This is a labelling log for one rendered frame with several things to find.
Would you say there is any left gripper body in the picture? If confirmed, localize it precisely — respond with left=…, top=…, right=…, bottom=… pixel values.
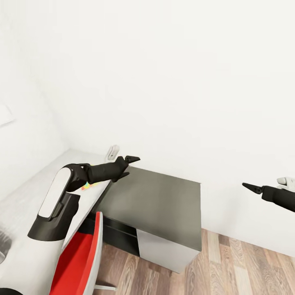
left=101, top=156, right=128, bottom=183

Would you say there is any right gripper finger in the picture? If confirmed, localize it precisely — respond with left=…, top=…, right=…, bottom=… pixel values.
left=242, top=182, right=265, bottom=195

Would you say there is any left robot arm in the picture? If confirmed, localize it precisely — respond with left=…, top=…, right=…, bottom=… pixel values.
left=0, top=145, right=140, bottom=295

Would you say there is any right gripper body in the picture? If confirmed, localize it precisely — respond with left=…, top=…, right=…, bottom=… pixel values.
left=261, top=185, right=295, bottom=212

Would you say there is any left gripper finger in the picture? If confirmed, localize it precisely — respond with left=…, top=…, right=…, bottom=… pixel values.
left=124, top=155, right=140, bottom=166
left=119, top=172, right=129, bottom=179

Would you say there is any jigsaw puzzle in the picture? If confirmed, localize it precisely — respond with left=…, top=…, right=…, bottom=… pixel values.
left=81, top=182, right=97, bottom=191

